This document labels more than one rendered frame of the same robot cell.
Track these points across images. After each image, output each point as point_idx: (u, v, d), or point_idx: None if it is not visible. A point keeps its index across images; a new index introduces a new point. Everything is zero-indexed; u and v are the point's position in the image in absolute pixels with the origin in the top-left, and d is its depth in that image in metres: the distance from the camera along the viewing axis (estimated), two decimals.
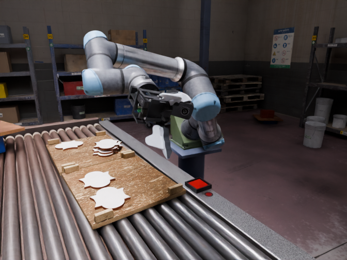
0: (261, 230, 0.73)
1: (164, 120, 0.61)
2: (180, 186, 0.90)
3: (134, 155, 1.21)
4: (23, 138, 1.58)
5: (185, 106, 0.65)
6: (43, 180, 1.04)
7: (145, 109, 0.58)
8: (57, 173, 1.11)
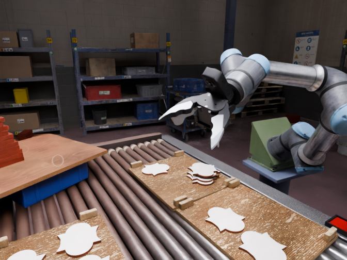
0: None
1: (209, 115, 0.57)
2: (335, 231, 0.77)
3: (239, 183, 1.08)
4: None
5: (206, 81, 0.56)
6: (155, 217, 0.91)
7: (205, 126, 0.63)
8: (163, 207, 0.98)
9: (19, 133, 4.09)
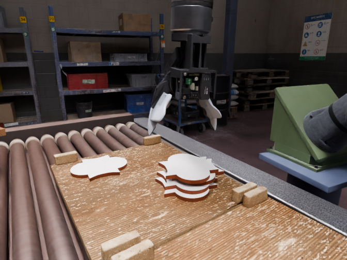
0: None
1: None
2: None
3: (266, 197, 0.50)
4: (8, 148, 0.87)
5: None
6: None
7: (196, 96, 0.46)
8: (85, 258, 0.40)
9: None
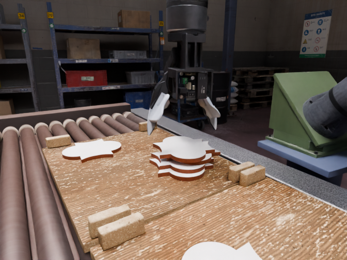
0: None
1: None
2: None
3: (264, 176, 0.48)
4: (1, 135, 0.85)
5: None
6: None
7: (193, 95, 0.46)
8: (73, 235, 0.38)
9: None
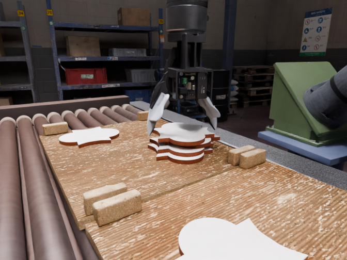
0: None
1: None
2: None
3: (265, 159, 0.47)
4: None
5: None
6: (22, 248, 0.30)
7: (193, 95, 0.46)
8: (68, 215, 0.37)
9: None
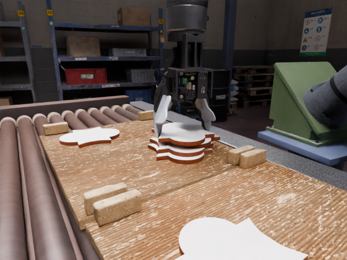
0: None
1: None
2: None
3: (265, 159, 0.47)
4: None
5: None
6: (23, 248, 0.30)
7: (193, 95, 0.46)
8: (69, 215, 0.37)
9: None
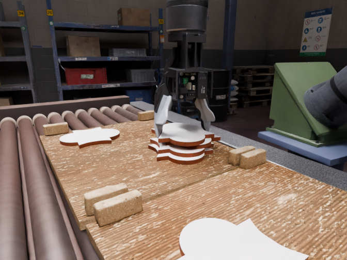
0: None
1: None
2: None
3: (265, 160, 0.47)
4: None
5: None
6: (24, 249, 0.30)
7: (193, 95, 0.46)
8: (69, 215, 0.37)
9: None
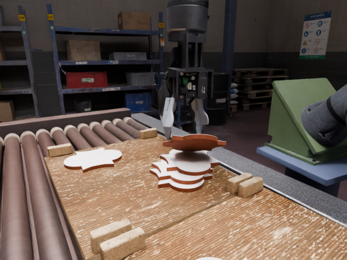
0: None
1: None
2: None
3: (262, 188, 0.49)
4: (3, 142, 0.86)
5: None
6: None
7: (194, 95, 0.46)
8: (76, 247, 0.39)
9: None
